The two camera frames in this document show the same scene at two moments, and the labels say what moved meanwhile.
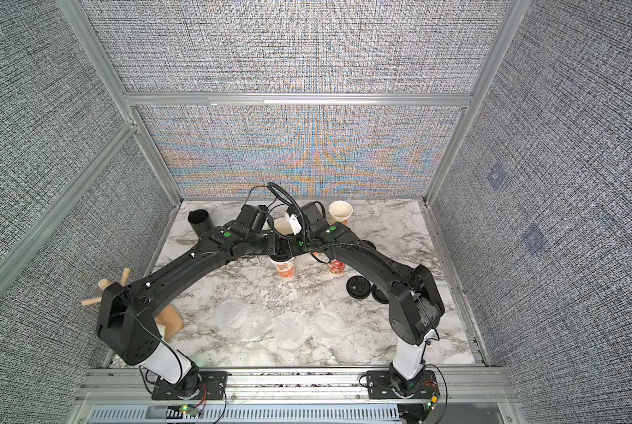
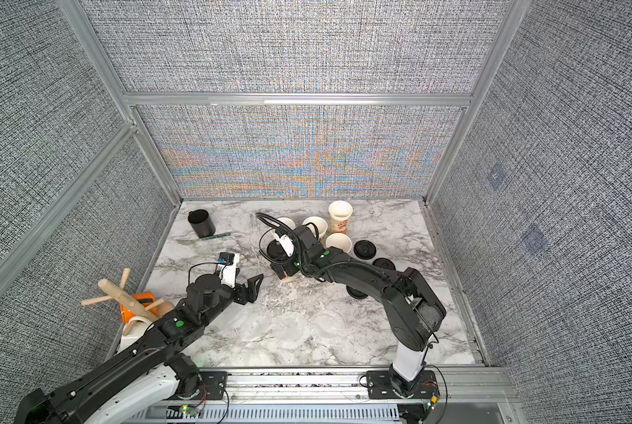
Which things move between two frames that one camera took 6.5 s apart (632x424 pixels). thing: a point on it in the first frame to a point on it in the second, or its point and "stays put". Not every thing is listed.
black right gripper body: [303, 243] to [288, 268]
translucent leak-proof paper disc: [327, 325] stays put
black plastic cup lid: [367, 244] stays put
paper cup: [341, 210] stays put
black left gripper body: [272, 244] to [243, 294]
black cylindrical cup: [200, 221] stays put
